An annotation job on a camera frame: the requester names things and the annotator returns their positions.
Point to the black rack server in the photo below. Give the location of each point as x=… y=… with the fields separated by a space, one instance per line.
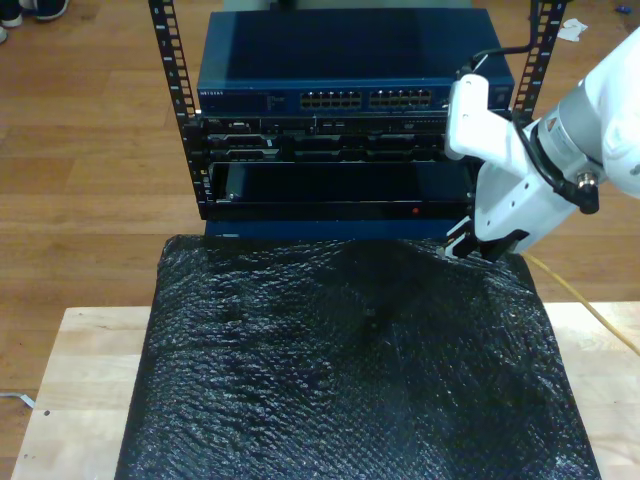
x=300 y=145

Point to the blue network switch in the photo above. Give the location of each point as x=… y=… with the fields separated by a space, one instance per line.
x=325 y=50

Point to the low blue rack unit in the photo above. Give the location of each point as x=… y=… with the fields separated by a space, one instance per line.
x=300 y=230

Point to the person's dark shoe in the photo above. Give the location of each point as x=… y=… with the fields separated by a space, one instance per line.
x=52 y=9
x=11 y=15

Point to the small blue object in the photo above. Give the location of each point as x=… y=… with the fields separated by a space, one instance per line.
x=624 y=9

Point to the black equipment rack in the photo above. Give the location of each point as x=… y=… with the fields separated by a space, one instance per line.
x=170 y=60

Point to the black bubble mat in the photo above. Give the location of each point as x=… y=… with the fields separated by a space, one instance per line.
x=325 y=375

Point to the crumpled white paper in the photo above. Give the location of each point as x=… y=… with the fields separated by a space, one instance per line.
x=572 y=30

